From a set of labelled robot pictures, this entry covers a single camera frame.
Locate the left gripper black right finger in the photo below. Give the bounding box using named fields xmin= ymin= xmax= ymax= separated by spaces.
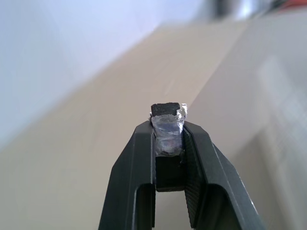
xmin=179 ymin=119 xmax=266 ymax=230

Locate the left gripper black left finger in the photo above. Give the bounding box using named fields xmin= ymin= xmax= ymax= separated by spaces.
xmin=96 ymin=120 xmax=158 ymax=230

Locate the black eraser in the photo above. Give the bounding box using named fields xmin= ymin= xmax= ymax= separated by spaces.
xmin=148 ymin=102 xmax=189 ymax=193

